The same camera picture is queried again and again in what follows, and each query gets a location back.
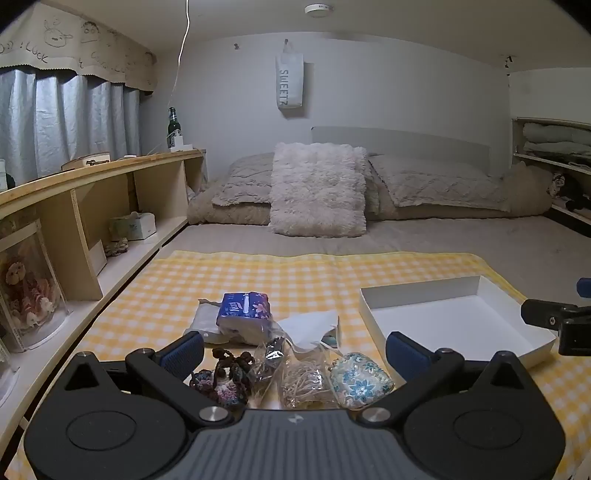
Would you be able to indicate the dark clothes pile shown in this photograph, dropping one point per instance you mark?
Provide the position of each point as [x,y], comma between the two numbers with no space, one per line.
[570,189]

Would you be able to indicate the dark crochet doll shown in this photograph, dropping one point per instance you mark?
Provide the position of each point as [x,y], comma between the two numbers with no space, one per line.
[228,376]

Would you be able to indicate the grey curtain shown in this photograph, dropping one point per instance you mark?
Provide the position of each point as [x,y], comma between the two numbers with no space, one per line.
[60,115]

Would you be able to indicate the blue tissue pack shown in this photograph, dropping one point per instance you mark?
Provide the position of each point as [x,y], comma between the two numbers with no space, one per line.
[242,309]

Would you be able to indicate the white cardboard box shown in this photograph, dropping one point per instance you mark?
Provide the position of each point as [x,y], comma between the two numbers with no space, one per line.
[443,318]

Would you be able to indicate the small white box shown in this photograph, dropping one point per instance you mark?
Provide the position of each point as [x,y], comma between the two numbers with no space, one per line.
[98,258]

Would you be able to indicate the white charger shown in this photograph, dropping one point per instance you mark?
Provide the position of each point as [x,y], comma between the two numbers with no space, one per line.
[177,141]

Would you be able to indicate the white bedside shelf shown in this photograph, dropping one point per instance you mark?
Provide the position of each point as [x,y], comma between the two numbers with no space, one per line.
[519,143]

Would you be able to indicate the green glass bottle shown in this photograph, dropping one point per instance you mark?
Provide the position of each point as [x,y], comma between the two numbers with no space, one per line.
[172,122]

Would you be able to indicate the white tissue box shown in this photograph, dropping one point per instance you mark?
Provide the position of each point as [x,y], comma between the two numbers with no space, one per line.
[134,226]

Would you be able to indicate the yellow checked blanket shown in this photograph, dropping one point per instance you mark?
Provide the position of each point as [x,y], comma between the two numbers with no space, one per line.
[152,300]

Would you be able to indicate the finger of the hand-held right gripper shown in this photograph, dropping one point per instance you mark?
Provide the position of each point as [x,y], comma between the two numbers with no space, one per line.
[547,314]
[585,288]

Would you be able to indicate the clear bag of rubber bands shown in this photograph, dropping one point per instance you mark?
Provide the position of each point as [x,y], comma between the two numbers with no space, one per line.
[304,383]

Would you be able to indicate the white power strip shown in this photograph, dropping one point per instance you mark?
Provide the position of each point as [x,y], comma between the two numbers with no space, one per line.
[184,147]

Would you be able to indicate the beige quilted pillows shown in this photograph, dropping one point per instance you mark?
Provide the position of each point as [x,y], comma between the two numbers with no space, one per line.
[231,214]

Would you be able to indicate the beige valance with drawings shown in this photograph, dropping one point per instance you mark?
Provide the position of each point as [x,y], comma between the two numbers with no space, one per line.
[69,41]

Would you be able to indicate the grey bed sheet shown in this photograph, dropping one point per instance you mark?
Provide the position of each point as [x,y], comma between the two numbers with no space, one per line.
[415,235]

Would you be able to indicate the fluffy white pillow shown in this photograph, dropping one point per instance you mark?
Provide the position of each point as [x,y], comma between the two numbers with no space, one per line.
[318,189]

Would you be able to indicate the wooden shelf unit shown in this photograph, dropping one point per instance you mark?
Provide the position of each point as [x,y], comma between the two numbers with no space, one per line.
[152,182]

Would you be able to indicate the clear container of plush toys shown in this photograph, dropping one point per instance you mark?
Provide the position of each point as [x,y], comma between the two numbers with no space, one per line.
[27,286]

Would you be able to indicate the grey headboard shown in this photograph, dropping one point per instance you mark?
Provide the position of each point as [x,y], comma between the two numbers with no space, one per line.
[415,145]

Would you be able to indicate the smoke detector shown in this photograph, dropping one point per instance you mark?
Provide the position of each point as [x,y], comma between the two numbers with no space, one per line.
[318,9]

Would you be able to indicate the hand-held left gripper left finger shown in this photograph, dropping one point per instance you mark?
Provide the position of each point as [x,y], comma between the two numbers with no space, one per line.
[182,355]

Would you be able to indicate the white face mask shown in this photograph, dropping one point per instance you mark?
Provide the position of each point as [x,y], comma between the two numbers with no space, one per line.
[307,327]

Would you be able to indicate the beige quilted pillow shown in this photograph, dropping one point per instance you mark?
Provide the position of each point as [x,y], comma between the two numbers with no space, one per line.
[244,180]
[434,184]

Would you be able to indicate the folded bedding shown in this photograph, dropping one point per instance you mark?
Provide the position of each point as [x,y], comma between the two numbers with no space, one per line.
[554,138]

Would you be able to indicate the floral fabric pouch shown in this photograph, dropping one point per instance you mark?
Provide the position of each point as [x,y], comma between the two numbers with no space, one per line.
[362,381]

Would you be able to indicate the white hanging fabric bag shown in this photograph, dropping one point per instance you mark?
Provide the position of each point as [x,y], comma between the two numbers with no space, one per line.
[290,78]

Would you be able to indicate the wooden box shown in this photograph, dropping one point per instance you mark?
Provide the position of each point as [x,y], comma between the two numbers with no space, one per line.
[85,161]

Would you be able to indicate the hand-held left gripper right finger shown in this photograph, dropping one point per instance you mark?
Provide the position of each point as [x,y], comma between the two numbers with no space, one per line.
[401,350]

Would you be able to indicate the white plastic packet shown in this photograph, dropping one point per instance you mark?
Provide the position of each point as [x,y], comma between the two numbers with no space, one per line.
[203,323]

